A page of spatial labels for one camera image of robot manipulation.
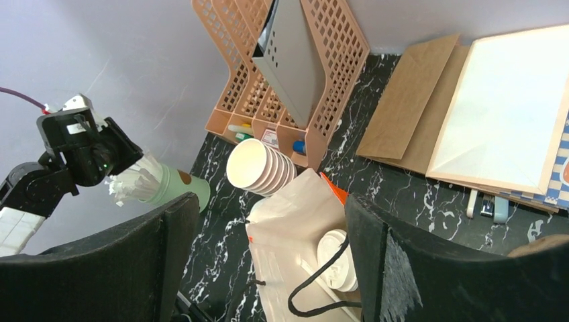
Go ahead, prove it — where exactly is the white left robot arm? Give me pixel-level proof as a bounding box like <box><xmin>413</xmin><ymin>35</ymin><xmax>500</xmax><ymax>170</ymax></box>
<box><xmin>1</xmin><ymin>107</ymin><xmax>144</xmax><ymax>257</ymax></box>

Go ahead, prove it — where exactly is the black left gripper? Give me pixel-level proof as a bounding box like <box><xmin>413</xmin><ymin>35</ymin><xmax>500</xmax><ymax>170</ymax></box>
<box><xmin>36</xmin><ymin>107</ymin><xmax>144</xmax><ymax>187</ymax></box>

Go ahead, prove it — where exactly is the green paper cup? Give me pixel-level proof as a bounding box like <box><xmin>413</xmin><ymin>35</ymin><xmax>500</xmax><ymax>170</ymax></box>
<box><xmin>138</xmin><ymin>164</ymin><xmax>211</xmax><ymax>212</ymax></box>

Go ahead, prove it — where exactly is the pink desk organizer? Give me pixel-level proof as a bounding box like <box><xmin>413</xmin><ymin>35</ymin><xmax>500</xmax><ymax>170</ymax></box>
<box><xmin>192</xmin><ymin>1</ymin><xmax>370</xmax><ymax>169</ymax></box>

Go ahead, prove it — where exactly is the blue marker cap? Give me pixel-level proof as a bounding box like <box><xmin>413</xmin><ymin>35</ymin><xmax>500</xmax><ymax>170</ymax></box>
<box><xmin>293</xmin><ymin>140</ymin><xmax>306</xmax><ymax>155</ymax></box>

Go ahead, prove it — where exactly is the white wrapped straws bundle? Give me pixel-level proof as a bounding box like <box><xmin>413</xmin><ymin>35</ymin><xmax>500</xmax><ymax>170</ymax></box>
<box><xmin>105</xmin><ymin>153</ymin><xmax>163</xmax><ymax>207</ymax></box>

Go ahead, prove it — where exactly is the stack of white paper cups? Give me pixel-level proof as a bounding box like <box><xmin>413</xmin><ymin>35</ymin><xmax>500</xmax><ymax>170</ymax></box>
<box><xmin>226</xmin><ymin>138</ymin><xmax>297</xmax><ymax>197</ymax></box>

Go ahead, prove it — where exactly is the small stapler and eraser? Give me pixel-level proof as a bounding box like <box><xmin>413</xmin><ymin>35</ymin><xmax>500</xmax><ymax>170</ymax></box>
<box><xmin>466</xmin><ymin>189</ymin><xmax>509</xmax><ymax>224</ymax></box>

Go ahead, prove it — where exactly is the red white staple box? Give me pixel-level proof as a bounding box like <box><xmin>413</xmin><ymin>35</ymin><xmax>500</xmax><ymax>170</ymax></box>
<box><xmin>260</xmin><ymin>128</ymin><xmax>279</xmax><ymax>150</ymax></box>

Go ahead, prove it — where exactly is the orange paper bag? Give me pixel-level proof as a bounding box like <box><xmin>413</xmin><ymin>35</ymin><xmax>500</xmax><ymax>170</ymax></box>
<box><xmin>246</xmin><ymin>169</ymin><xmax>347</xmax><ymax>321</ymax></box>

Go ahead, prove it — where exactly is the brown pulp cup carrier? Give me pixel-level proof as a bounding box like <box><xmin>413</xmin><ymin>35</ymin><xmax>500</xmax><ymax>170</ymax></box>
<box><xmin>507</xmin><ymin>234</ymin><xmax>568</xmax><ymax>258</ymax></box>

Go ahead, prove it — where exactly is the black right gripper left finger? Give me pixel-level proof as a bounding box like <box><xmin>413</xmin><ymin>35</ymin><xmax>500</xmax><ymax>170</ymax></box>
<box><xmin>1</xmin><ymin>193</ymin><xmax>200</xmax><ymax>321</ymax></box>

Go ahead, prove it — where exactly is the green stamp box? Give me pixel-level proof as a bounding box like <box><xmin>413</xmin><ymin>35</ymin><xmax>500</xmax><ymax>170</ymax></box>
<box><xmin>235</xmin><ymin>133</ymin><xmax>252</xmax><ymax>142</ymax></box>

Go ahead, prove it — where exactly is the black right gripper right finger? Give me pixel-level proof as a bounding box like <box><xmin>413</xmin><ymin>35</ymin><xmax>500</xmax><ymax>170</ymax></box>
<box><xmin>345</xmin><ymin>194</ymin><xmax>568</xmax><ymax>321</ymax></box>

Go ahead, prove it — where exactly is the blue checkered paper bag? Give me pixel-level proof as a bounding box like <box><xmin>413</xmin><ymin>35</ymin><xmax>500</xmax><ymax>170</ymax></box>
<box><xmin>499</xmin><ymin>117</ymin><xmax>568</xmax><ymax>210</ymax></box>

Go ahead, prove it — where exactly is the brown kraft paper bag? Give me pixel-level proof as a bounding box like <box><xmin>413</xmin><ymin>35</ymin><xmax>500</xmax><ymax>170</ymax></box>
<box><xmin>356</xmin><ymin>34</ymin><xmax>469</xmax><ymax>174</ymax></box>

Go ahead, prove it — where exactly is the white plastic cup lid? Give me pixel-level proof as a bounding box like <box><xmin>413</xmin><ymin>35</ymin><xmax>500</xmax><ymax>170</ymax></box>
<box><xmin>317</xmin><ymin>229</ymin><xmax>358</xmax><ymax>292</ymax></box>

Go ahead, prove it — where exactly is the cream paper bag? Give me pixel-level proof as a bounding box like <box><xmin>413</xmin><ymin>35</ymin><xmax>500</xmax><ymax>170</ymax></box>
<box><xmin>426</xmin><ymin>25</ymin><xmax>568</xmax><ymax>195</ymax></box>

